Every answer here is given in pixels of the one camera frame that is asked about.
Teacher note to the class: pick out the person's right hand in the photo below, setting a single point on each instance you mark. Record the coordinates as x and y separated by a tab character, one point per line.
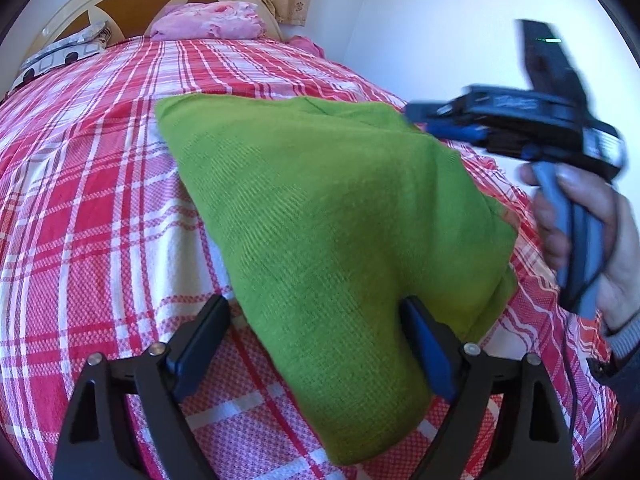
620	260

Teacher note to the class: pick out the red plaid blanket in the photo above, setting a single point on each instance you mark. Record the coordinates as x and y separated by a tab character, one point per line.
75	210

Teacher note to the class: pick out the pink floral pillow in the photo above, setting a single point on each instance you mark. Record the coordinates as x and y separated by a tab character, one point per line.
210	20

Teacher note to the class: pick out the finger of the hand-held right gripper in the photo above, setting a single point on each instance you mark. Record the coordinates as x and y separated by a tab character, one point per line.
460	131
435	111

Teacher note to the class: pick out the person's right forearm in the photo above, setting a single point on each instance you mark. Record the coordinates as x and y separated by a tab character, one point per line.
625	385

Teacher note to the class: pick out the grey dotted pillow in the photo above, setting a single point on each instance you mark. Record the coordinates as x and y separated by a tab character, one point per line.
60	55

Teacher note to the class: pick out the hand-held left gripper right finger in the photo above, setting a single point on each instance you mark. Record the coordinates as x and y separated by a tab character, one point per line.
425	340

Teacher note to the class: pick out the green knitted garment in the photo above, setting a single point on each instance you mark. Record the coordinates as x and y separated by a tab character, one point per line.
325	210

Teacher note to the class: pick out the pink cloth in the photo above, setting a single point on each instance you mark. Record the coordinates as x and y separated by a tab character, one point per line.
307	46

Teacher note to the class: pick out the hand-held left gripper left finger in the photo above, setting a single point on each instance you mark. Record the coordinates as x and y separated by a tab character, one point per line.
200	355

